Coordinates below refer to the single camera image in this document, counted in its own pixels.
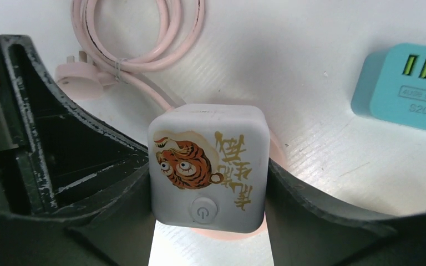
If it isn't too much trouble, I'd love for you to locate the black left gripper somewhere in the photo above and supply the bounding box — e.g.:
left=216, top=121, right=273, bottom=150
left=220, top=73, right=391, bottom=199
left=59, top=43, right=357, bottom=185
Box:
left=0, top=35, right=148, bottom=215

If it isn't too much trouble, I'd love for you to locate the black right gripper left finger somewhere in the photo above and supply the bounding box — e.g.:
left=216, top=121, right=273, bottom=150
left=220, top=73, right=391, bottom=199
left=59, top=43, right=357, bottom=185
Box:
left=0, top=166, right=155, bottom=265

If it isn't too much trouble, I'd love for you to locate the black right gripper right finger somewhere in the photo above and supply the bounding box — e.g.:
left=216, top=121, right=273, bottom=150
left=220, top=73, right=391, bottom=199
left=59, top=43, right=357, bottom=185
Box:
left=265, top=161, right=426, bottom=265

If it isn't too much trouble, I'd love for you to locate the white tiger cube socket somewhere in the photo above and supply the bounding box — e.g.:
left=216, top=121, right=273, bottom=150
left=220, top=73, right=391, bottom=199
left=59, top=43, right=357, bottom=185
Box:
left=147, top=104, right=271, bottom=233

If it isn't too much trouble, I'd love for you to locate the teal power strip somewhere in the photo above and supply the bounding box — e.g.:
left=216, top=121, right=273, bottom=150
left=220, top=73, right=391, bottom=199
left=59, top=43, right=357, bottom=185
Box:
left=351, top=43, right=426, bottom=130

